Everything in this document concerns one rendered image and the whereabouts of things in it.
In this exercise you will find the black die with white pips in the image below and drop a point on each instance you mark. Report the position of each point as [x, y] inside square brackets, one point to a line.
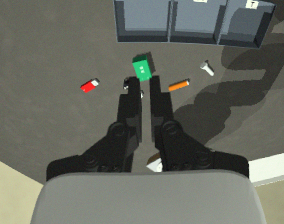
[126, 82]

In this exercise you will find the red usb stick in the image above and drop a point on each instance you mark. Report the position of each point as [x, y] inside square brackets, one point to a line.
[89, 85]

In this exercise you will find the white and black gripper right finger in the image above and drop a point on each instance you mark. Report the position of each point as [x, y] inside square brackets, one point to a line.
[180, 150]

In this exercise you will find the grey hex-head bolt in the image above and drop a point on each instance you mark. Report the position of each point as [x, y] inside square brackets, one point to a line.
[204, 66]

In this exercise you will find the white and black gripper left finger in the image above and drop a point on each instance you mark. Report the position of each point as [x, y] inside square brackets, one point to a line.
[115, 151]

